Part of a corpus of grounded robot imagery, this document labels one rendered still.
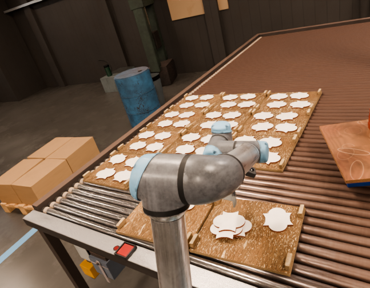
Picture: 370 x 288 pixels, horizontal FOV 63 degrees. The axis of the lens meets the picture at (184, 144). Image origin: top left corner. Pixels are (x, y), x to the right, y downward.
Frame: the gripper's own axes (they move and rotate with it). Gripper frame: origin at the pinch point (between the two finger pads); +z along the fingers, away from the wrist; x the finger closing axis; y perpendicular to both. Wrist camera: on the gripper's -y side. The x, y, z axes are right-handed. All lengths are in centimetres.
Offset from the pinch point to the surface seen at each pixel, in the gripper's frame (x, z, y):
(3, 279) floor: -47, 123, 220
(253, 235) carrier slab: 11.3, 12.2, -6.0
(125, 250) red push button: 13, 17, 52
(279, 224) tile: 7.7, 10.6, -16.9
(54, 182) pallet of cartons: -155, 97, 216
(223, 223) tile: 6.5, 9.4, 6.1
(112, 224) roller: -6, 20, 65
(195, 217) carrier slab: -2.8, 14.3, 20.3
